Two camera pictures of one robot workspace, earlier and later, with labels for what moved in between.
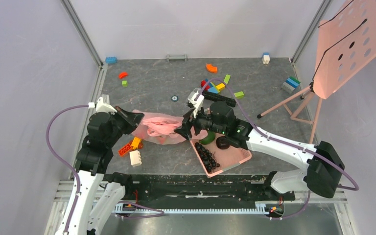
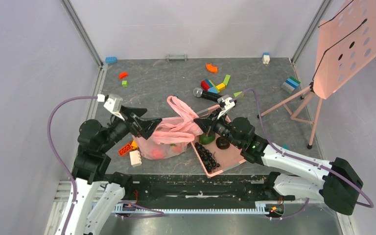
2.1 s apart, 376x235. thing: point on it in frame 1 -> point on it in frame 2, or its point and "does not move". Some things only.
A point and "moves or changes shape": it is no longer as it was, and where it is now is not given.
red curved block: x=122 y=74 does not move
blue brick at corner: x=111 y=59 does not move
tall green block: x=226 y=79 does not move
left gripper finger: x=125 y=127 -> x=148 y=127
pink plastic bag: x=159 y=128 moves or changes shape
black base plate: x=190 y=188 does not move
